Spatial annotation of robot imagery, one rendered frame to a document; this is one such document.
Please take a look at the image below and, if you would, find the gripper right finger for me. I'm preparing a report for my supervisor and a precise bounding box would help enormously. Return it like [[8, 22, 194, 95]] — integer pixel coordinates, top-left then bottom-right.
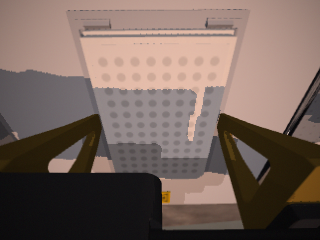
[[217, 113, 320, 229]]

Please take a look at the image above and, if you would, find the white thermal cycler with black keypad panel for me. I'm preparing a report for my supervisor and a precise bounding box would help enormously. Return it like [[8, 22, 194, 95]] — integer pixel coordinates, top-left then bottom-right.
[[0, 0, 320, 205]]

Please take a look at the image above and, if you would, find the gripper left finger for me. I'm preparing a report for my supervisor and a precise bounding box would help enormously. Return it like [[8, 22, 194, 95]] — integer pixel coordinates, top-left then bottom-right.
[[0, 114, 102, 173]]

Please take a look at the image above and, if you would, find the white well plate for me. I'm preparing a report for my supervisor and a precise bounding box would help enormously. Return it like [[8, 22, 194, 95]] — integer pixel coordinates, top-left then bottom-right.
[[80, 29, 237, 179]]

